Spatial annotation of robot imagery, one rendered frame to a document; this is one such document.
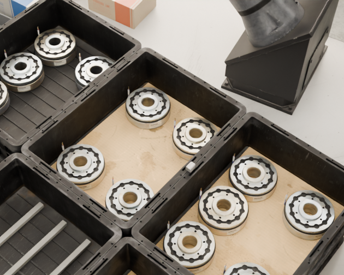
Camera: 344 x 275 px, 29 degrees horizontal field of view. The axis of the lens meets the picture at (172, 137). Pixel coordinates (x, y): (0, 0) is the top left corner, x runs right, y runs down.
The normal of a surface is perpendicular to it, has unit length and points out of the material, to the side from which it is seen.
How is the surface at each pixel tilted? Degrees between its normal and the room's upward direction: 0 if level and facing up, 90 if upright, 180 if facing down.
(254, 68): 90
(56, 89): 0
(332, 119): 0
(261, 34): 75
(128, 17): 90
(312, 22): 44
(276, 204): 0
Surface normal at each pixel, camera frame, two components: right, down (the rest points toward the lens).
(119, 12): -0.52, 0.67
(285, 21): 0.09, 0.04
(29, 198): 0.03, -0.62
